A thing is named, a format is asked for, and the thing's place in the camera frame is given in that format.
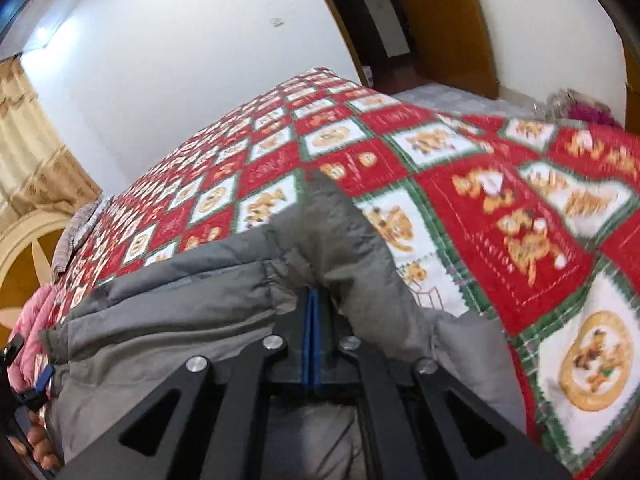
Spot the pink folded quilt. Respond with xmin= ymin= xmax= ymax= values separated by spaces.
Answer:
xmin=7 ymin=285 xmax=64 ymax=396

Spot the magenta fluffy item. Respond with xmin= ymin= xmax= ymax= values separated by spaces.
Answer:
xmin=547 ymin=89 xmax=626 ymax=129

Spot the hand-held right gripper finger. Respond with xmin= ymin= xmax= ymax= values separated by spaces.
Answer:
xmin=57 ymin=287 xmax=312 ymax=480
xmin=312 ymin=286 xmax=574 ymax=480

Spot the beige patterned curtain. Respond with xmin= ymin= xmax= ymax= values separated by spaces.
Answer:
xmin=0 ymin=55 xmax=103 ymax=233

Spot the striped pillow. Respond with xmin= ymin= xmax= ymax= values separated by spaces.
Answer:
xmin=50 ymin=199 xmax=109 ymax=286

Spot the red printed bedspread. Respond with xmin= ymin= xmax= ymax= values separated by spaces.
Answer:
xmin=50 ymin=66 xmax=640 ymax=480

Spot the brown wooden dresser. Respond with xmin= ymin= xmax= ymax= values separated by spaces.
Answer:
xmin=622 ymin=45 xmax=640 ymax=136

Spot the brown wooden door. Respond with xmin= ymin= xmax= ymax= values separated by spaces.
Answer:
xmin=382 ymin=0 xmax=501 ymax=101

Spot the brown door frame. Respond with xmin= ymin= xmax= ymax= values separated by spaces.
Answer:
xmin=302 ymin=0 xmax=426 ymax=94

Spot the cream wooden headboard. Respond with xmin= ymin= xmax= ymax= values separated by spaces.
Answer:
xmin=0 ymin=208 xmax=76 ymax=356

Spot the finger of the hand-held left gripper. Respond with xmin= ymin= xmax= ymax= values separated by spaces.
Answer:
xmin=20 ymin=364 xmax=56 ymax=411

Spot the grey puffer jacket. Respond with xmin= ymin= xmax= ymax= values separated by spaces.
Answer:
xmin=39 ymin=172 xmax=529 ymax=480

